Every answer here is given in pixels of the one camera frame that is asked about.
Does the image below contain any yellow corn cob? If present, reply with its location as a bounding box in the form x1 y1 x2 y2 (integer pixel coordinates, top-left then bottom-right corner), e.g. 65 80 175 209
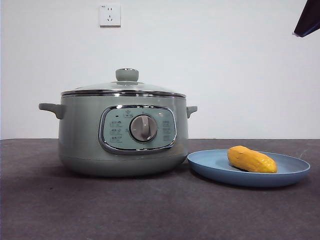
226 145 278 174

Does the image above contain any glass lid with green knob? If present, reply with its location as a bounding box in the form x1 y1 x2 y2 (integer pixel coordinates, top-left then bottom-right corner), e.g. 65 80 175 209
61 67 186 98

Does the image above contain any light blue round plate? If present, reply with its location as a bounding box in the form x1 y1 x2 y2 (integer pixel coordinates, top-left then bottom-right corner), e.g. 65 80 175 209
187 149 312 188

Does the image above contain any sage green electric steamer pot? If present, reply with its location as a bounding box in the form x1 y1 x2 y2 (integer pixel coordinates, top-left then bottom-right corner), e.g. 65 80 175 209
38 94 198 178

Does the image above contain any white wall power socket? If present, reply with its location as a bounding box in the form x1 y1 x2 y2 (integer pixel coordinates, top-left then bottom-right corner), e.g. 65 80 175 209
99 4 122 28

